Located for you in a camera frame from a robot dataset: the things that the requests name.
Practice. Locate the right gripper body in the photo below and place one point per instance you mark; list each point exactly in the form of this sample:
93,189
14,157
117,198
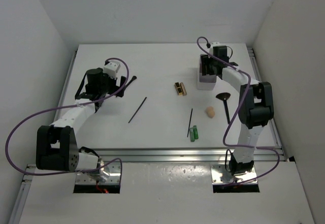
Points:
208,64

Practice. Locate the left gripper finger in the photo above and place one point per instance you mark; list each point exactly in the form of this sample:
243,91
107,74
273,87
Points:
99,99
122,87

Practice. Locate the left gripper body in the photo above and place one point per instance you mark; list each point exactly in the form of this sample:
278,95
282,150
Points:
108,85

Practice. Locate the white three-compartment organizer box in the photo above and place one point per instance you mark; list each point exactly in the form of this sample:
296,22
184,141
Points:
205,81

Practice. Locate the beige makeup sponge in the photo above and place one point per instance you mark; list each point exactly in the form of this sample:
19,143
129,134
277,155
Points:
210,112

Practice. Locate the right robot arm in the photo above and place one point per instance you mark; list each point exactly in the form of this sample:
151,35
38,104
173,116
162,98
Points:
255,108

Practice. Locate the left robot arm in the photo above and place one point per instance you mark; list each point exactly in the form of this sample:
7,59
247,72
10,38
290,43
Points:
57,148

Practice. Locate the black small round brush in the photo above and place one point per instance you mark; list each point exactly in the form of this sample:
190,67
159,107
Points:
130,81

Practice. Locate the black thin pencil left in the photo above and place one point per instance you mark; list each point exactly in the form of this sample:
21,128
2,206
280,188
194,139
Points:
137,110

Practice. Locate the black thin pencil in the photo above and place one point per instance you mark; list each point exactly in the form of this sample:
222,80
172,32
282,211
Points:
189,124
137,110

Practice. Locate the rose gold lipstick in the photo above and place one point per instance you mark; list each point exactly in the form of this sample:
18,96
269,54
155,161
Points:
184,92

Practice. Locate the black gold lipstick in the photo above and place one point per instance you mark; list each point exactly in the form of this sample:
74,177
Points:
178,88

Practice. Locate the black thin pencil right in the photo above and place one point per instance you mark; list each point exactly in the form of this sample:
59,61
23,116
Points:
189,124

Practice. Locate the green tube right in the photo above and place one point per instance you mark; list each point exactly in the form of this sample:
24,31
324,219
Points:
195,132

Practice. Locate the green tube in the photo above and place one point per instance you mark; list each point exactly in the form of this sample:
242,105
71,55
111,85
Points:
191,134
195,132

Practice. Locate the green tube left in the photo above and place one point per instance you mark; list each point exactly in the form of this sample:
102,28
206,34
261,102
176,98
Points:
191,134

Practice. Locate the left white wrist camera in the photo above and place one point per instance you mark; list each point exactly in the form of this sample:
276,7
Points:
111,68

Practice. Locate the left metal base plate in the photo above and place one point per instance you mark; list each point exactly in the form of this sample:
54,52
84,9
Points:
110,175

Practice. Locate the metal base plate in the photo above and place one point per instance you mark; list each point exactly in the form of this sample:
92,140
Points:
220,176
110,175

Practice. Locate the aluminium rail front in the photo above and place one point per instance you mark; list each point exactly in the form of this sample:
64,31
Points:
176,155

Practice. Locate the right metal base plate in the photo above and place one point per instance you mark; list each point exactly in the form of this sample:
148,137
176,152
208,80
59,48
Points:
220,176

